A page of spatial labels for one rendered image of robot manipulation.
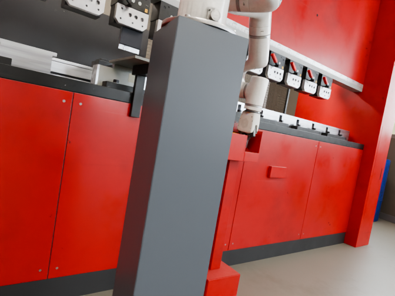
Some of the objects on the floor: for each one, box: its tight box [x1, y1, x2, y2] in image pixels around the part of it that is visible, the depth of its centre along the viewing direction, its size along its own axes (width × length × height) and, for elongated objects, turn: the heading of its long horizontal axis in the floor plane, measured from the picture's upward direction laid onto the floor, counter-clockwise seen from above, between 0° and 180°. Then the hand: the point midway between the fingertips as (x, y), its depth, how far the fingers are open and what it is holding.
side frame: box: [294, 0, 395, 248], centre depth 292 cm, size 25×85×230 cm, turn 149°
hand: (244, 143), depth 146 cm, fingers closed
